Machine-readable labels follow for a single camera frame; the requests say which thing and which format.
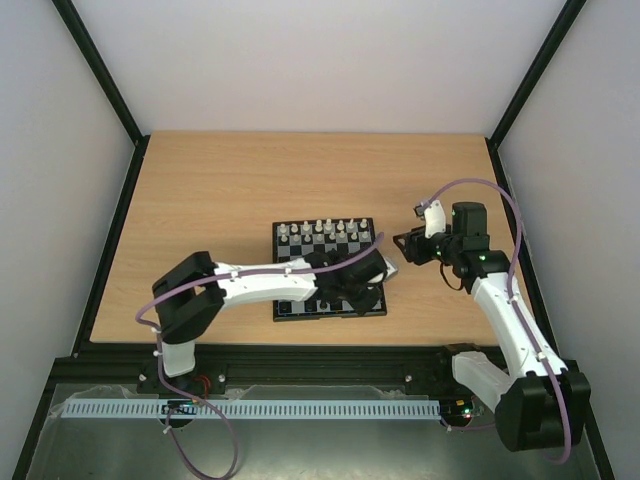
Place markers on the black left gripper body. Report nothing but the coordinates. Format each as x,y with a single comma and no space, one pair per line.
359,304

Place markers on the black bishop chess piece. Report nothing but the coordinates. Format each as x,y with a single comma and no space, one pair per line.
309,305

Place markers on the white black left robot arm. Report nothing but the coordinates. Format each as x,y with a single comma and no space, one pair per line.
190,295

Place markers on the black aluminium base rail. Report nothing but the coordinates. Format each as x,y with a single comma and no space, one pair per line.
425,370

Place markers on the black left frame post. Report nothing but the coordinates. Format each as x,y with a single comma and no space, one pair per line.
75,25

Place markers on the black right frame post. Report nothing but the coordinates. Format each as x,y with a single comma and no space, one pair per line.
545,54

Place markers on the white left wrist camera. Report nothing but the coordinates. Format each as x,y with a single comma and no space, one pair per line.
391,268

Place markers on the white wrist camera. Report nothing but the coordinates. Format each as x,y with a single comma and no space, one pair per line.
434,217
391,268

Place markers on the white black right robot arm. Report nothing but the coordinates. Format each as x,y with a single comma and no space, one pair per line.
536,400

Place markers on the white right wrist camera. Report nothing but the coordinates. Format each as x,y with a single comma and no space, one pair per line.
434,217

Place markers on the grey slotted cable duct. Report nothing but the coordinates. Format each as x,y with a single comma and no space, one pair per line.
130,408

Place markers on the black and grey chessboard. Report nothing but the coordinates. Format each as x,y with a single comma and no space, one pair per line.
344,236

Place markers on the black frame post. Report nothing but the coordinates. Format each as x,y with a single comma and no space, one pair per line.
545,54
75,25

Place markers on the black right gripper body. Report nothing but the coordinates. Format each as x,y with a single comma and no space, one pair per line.
414,246

